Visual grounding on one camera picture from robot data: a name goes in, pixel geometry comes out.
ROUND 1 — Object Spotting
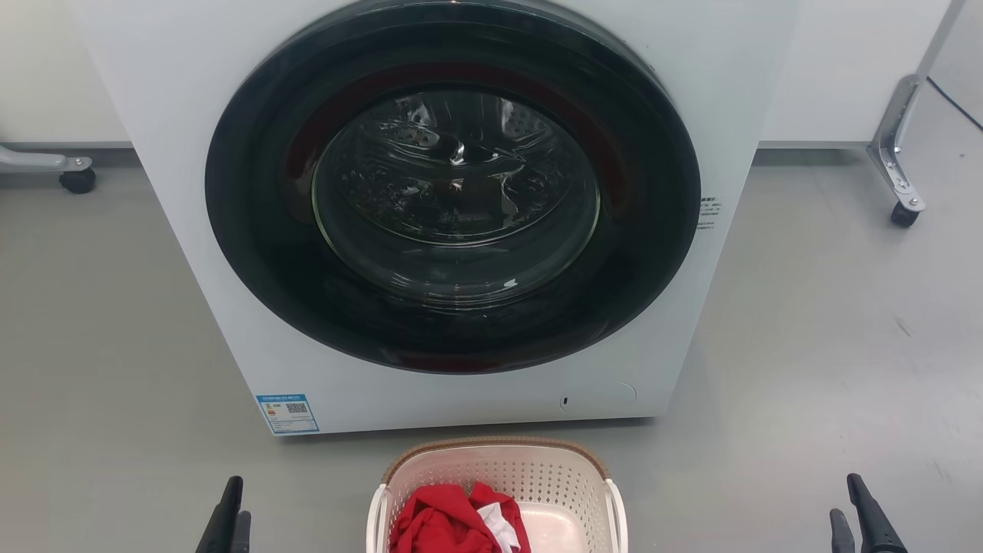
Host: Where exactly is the white front-load washing machine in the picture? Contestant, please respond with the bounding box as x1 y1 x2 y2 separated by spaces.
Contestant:
77 0 799 437

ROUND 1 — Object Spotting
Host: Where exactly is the white garment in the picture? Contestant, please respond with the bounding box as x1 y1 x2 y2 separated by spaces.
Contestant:
476 503 521 553

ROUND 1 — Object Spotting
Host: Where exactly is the round black washer door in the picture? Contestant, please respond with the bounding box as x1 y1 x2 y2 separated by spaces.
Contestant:
204 0 701 376

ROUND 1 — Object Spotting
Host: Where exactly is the low grey frame leg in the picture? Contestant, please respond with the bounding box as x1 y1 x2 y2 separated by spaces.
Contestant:
0 144 93 174

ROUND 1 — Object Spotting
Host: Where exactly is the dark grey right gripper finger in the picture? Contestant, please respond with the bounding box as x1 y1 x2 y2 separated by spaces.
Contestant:
847 473 911 553
829 508 857 553

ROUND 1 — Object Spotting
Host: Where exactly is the blue energy label sticker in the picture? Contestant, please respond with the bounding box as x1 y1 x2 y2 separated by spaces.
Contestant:
255 394 320 435

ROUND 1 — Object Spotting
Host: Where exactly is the white perforated laundry basket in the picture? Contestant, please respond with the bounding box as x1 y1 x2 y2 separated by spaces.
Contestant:
366 436 629 553

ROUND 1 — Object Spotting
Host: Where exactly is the tall silver frame leg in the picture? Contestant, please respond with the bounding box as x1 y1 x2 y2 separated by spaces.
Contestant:
868 0 968 212

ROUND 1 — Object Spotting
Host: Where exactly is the thin black floor cable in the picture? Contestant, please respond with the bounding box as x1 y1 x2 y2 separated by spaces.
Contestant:
925 77 983 131

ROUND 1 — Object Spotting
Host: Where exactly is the red garment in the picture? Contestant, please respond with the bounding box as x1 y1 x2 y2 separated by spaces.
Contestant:
389 482 532 553

